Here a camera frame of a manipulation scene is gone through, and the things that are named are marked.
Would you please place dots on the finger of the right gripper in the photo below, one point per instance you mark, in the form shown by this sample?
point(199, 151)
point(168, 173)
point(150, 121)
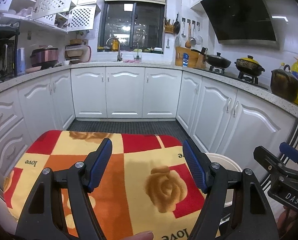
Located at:
point(289, 151)
point(266, 159)

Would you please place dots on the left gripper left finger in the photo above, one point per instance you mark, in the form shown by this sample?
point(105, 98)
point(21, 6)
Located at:
point(95, 165)

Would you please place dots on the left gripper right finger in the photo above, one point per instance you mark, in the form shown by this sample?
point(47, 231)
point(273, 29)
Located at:
point(196, 167)

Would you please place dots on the white trash bin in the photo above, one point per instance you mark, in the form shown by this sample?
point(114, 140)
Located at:
point(216, 181)

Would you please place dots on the kitchen faucet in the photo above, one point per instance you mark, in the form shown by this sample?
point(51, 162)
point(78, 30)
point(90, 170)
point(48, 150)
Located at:
point(116, 46)

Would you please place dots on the dark kitchen window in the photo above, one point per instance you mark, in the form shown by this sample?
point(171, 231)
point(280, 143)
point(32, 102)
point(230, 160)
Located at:
point(138, 25)

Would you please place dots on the person's right hand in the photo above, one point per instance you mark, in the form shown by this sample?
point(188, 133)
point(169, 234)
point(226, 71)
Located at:
point(286, 220)

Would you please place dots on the person's left hand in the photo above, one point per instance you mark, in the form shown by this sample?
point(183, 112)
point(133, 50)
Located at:
point(146, 235)

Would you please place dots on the white lower cabinets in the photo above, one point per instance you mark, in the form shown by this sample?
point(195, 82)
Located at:
point(222, 115)

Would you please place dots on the red yellow rose blanket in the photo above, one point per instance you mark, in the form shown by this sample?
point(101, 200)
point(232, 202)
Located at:
point(146, 185)

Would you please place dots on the dark brown pot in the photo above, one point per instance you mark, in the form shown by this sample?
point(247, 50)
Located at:
point(283, 83)

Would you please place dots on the yellow lid clay pot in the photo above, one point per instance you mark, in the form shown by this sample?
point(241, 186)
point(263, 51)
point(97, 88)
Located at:
point(248, 65)

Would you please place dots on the black wok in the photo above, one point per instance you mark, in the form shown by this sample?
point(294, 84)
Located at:
point(215, 60)

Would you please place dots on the wooden cutting board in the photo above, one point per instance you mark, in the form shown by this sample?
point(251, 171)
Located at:
point(186, 57)

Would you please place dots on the dish rack with bowls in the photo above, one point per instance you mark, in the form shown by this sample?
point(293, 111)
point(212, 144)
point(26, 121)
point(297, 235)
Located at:
point(78, 51)

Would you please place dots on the pink rice cooker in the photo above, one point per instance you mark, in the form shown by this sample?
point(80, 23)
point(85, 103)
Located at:
point(45, 57)

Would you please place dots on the blue jug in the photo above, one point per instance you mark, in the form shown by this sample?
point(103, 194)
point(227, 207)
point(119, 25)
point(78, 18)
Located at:
point(20, 63)

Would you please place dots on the black range hood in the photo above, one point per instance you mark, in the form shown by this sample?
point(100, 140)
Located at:
point(241, 22)

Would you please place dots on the white lattice wall shelf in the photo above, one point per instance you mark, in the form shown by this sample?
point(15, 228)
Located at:
point(64, 15)

